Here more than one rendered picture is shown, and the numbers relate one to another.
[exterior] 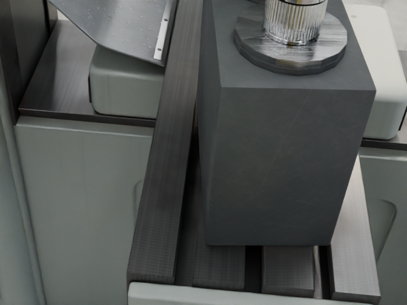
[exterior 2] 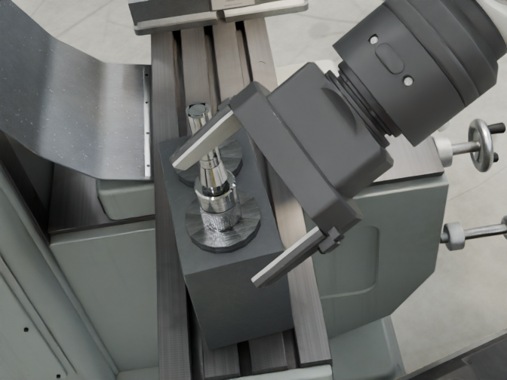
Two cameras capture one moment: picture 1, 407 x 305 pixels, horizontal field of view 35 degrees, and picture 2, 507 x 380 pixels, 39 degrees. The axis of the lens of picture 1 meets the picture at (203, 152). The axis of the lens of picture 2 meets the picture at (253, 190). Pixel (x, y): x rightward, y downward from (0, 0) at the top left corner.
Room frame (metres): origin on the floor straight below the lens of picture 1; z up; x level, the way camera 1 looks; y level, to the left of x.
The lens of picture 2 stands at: (-0.07, -0.11, 1.84)
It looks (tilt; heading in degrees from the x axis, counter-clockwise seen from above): 50 degrees down; 0
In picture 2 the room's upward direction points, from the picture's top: 10 degrees counter-clockwise
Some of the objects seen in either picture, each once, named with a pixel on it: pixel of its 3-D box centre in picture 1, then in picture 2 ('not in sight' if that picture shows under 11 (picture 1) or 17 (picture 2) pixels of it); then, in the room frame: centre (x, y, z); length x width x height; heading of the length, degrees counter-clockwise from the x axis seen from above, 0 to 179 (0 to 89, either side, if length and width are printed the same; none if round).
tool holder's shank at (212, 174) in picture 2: not in sight; (206, 148); (0.45, -0.06, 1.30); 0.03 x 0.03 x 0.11
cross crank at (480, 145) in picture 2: not in sight; (463, 148); (0.92, -0.56, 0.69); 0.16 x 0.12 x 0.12; 89
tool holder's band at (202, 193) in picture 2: not in sight; (215, 185); (0.45, -0.06, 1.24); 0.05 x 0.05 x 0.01
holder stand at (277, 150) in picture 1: (268, 90); (225, 232); (0.50, -0.06, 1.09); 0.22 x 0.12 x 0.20; 6
